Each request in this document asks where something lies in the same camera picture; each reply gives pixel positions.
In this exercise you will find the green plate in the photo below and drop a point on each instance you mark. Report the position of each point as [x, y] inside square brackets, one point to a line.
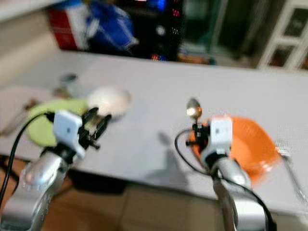
[43, 122]

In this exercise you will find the white counter ledge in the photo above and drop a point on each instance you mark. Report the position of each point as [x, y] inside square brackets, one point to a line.
[19, 8]

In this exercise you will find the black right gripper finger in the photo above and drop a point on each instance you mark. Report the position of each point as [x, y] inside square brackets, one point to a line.
[197, 129]
[196, 142]

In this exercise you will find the orange plate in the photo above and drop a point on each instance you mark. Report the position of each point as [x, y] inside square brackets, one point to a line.
[250, 149]

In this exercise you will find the fork beside green plate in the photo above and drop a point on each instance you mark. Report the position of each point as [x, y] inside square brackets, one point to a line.
[19, 118]

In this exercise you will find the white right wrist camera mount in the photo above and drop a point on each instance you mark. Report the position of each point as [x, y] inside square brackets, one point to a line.
[220, 137]

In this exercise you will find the dark cabinet with lights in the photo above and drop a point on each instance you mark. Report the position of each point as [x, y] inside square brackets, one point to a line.
[156, 36]

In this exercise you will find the metal cup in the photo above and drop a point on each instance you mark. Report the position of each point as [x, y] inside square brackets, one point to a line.
[69, 83]

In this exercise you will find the white bowl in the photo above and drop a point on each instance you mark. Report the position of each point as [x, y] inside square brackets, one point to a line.
[109, 100]

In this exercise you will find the white glass door cabinet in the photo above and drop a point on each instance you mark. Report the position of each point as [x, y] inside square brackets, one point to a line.
[286, 38]

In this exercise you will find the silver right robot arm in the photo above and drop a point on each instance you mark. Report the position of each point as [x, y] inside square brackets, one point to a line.
[238, 197]

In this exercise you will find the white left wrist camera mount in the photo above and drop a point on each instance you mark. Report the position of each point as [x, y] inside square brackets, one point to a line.
[67, 131]

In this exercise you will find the red and white box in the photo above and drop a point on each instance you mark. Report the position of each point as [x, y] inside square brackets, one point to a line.
[65, 29]

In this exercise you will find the silver metal spoon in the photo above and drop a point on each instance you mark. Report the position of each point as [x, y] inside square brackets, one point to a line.
[194, 109]

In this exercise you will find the blue bag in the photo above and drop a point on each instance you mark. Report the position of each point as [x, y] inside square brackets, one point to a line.
[108, 29]

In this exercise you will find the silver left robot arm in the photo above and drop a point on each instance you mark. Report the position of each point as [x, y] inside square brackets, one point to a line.
[33, 192]

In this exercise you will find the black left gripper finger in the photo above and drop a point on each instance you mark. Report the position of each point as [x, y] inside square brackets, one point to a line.
[102, 126]
[90, 116]

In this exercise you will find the silver fork beside orange plate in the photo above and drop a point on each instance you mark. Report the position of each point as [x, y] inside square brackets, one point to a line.
[293, 168]

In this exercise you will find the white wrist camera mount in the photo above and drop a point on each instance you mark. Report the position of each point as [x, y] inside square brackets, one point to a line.
[67, 131]
[220, 137]

